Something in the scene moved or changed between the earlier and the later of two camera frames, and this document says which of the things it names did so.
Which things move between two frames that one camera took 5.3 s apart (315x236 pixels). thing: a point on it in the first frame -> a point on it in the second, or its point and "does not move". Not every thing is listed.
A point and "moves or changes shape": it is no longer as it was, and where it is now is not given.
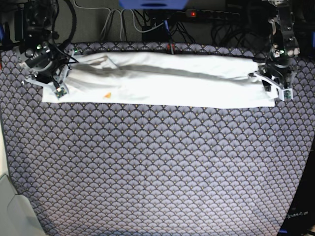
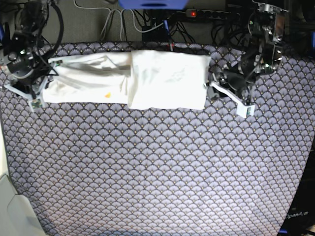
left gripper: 46,63 -> 29,71
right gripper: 277,69 -> 239,83
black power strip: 206,14 does not move
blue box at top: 153,4 does not move
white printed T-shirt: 163,79 moves or changes shape
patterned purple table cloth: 124,169 does not move
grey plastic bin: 17,217 does not move
